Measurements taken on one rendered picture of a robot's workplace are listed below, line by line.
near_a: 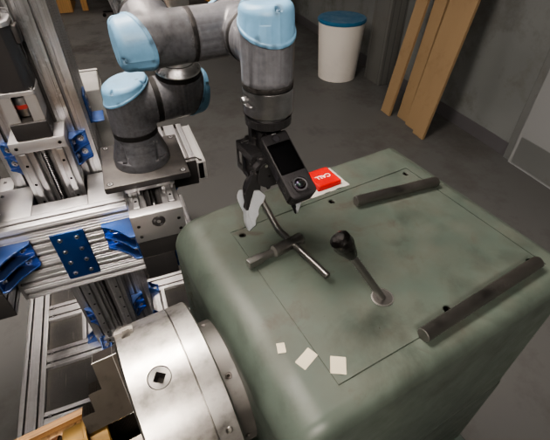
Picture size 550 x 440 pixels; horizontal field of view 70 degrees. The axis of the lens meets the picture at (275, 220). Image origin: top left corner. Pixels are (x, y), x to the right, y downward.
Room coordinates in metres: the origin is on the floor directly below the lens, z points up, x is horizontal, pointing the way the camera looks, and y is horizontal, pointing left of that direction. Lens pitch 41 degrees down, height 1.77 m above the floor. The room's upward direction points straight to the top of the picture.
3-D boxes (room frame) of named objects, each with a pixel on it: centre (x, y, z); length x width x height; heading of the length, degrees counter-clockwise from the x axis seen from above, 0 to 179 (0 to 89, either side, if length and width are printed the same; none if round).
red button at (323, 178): (0.72, -0.11, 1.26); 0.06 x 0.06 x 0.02; 29
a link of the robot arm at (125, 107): (0.96, 0.37, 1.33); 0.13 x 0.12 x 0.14; 118
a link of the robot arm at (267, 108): (0.56, 0.01, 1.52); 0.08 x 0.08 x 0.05
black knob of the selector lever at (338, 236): (0.39, -0.10, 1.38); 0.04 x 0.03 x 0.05; 119
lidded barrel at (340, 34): (4.58, -0.71, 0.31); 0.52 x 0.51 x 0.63; 111
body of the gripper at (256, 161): (0.57, 0.01, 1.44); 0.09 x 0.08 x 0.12; 29
